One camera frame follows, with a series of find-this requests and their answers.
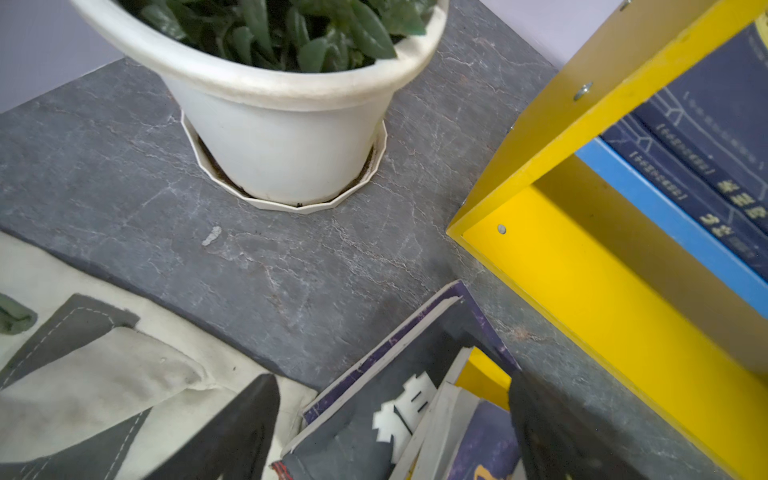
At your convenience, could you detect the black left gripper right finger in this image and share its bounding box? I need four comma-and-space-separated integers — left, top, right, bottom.
508, 371, 644, 479

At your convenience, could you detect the white plastic plant pot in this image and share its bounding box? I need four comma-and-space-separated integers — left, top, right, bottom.
75, 1, 448, 207

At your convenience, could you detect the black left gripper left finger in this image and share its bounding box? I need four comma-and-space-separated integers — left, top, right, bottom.
148, 374, 280, 480

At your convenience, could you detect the green potted plant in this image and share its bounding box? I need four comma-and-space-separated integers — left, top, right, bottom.
121, 0, 435, 73

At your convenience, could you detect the yellow bookshelf frame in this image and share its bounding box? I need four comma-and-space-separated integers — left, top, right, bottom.
448, 1, 767, 479

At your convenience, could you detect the white pot saucer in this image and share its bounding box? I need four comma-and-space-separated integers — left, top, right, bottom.
181, 110, 389, 215

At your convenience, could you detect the beige grey work glove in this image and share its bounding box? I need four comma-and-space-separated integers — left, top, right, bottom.
1, 234, 315, 479

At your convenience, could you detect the blue lower shelf board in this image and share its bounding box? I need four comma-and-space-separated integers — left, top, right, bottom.
575, 138, 767, 317

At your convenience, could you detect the purple book under yellow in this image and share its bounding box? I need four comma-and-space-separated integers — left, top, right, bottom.
270, 280, 517, 479

